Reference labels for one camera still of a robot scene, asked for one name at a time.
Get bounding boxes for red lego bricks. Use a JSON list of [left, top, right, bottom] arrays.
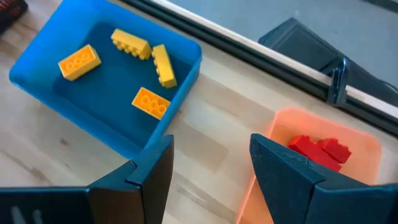
[[287, 134, 343, 172]]

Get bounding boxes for red toy brick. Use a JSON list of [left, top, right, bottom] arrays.
[[317, 137, 353, 164]]

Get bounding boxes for blue plastic bin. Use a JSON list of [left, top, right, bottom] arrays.
[[8, 0, 203, 160]]

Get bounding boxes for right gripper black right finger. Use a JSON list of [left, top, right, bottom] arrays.
[[249, 133, 398, 224]]

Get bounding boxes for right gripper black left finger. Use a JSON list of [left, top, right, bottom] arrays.
[[0, 134, 175, 224]]

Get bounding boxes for black mesh basket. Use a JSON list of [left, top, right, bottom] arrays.
[[0, 0, 29, 35]]

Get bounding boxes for orange-yellow toy brick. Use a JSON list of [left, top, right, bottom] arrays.
[[131, 86, 172, 121], [57, 44, 103, 82]]

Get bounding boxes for orange translucent plastic bin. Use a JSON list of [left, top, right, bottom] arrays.
[[235, 106, 382, 224]]

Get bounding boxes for black aluminium table frame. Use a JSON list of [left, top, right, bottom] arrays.
[[119, 0, 398, 136]]

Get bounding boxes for yellow toy brick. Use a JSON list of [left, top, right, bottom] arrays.
[[151, 44, 178, 90], [110, 28, 153, 61]]

